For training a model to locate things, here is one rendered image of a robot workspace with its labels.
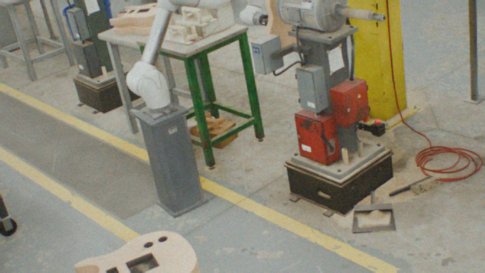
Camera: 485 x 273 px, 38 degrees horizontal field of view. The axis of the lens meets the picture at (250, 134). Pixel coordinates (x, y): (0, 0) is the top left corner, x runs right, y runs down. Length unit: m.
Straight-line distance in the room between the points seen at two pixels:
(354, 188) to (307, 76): 0.78
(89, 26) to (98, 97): 0.64
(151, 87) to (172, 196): 0.76
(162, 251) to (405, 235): 2.06
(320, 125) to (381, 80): 1.20
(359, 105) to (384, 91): 1.10
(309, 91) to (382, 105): 1.30
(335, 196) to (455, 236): 0.76
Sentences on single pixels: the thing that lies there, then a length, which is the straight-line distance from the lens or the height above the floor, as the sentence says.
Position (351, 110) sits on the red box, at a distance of 4.31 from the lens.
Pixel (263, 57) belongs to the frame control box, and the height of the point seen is 1.04.
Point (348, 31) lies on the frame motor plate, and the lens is 4.23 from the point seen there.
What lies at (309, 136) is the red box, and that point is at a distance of 4.43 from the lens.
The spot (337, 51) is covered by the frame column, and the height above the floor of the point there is 0.99.
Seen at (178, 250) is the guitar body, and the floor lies 1.08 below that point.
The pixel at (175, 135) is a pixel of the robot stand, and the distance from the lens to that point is 4.60.
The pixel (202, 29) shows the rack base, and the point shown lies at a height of 1.00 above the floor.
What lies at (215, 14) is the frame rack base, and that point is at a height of 1.06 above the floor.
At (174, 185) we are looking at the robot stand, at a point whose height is 0.23.
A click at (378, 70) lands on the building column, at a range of 5.38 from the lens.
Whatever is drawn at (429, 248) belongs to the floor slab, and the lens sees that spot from 4.21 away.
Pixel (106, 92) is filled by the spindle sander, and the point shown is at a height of 0.19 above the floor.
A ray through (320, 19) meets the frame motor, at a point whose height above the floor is 1.24.
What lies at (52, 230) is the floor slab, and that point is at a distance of 5.09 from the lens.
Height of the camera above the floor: 2.52
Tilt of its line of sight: 26 degrees down
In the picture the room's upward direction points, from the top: 10 degrees counter-clockwise
